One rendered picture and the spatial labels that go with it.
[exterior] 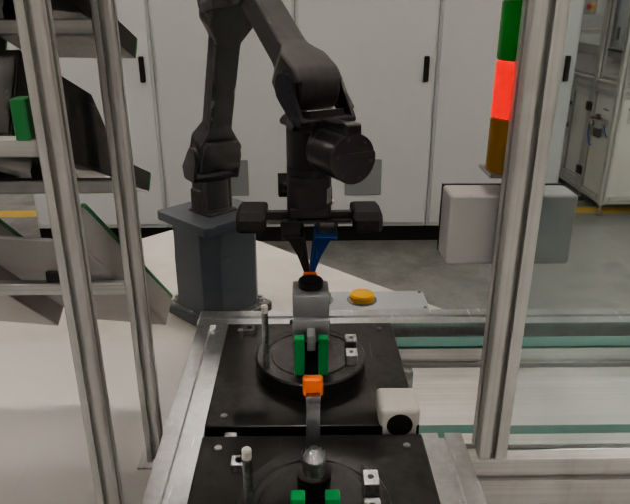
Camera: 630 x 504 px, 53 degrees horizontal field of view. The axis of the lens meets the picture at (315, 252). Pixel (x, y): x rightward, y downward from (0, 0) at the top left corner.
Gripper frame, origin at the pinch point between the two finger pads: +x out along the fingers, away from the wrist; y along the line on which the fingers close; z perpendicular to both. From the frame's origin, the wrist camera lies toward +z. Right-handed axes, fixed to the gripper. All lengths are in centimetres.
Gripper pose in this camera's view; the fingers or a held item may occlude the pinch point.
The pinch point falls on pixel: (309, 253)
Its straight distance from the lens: 83.7
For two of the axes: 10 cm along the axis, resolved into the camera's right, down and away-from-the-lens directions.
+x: 0.0, 9.2, 3.8
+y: -10.0, 0.1, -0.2
